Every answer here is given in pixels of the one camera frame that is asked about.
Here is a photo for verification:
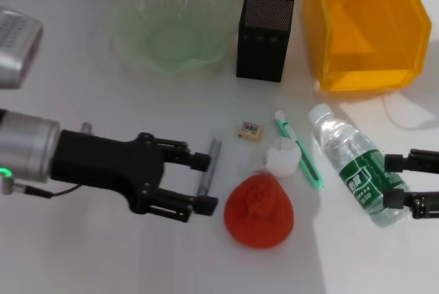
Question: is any white paper ball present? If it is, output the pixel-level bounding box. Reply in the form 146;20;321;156
263;137;300;178

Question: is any grey pen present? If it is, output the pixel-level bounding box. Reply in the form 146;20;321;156
195;138;222;199

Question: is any red-orange fruit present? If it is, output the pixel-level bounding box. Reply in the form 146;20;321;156
224;173;295;249

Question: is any green glass fruit plate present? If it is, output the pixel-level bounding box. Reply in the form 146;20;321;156
108;0;237;82

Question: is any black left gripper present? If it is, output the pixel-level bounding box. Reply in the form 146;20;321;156
51;129;211;215

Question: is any black mesh pen holder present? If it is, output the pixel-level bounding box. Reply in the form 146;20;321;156
235;0;296;83

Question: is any clear green-label water bottle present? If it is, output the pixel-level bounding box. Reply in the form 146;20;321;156
307;103;412;228

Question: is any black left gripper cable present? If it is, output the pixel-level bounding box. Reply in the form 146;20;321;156
0;169;85;199

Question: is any yellow plastic bin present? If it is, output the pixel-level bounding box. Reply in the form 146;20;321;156
301;0;432;93

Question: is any beige eraser with barcode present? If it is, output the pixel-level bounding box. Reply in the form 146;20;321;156
236;121;265;143

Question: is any thin white cable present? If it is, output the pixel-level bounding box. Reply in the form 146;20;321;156
382;95;439;129

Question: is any green utility knife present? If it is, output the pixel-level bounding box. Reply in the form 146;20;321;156
274;110;324;191

